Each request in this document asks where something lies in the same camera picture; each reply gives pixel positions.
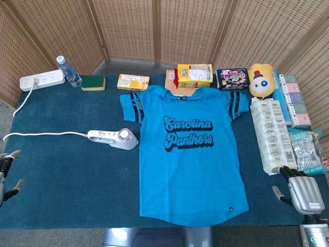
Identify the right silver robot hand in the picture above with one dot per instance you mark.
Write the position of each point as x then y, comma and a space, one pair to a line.
306, 193

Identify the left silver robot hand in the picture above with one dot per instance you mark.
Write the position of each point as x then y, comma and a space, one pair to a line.
7, 164

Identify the blue Carolina Panthers t-shirt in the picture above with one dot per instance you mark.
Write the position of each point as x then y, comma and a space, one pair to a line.
192, 167

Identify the white handheld steam iron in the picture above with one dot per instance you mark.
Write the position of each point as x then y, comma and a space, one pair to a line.
123, 144

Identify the silver and teal bag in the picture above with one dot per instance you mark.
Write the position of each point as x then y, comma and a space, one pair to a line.
306, 151

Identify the white tissue pack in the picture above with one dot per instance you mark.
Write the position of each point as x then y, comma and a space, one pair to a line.
272, 133

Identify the dark teal tablecloth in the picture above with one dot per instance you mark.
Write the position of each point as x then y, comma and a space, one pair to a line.
77, 180

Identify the pastel tissue multipack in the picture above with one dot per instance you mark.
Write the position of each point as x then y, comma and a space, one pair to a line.
295, 103

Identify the white power strip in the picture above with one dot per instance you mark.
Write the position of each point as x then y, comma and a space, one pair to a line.
48, 78

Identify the light blue long package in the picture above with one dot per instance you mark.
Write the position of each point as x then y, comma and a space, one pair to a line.
280, 100

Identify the clear plastic water bottle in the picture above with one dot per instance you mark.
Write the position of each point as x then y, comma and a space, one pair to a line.
70, 74

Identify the yellow plush toy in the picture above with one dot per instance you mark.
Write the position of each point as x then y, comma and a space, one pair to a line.
262, 82

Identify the green and yellow sponge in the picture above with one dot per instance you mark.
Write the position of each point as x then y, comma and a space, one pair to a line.
93, 83

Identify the dark sanitary pad package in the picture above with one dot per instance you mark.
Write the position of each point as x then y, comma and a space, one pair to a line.
232, 79

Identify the yellow cardboard box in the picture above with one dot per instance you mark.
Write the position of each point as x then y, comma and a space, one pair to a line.
132, 82

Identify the yellow Lipo snack bag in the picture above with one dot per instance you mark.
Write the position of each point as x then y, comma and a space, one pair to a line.
195, 76

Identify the brown spiral notebook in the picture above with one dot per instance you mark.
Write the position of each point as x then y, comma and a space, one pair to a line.
169, 82

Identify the woven rattan folding screen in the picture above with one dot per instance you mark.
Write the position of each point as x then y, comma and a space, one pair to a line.
128, 25

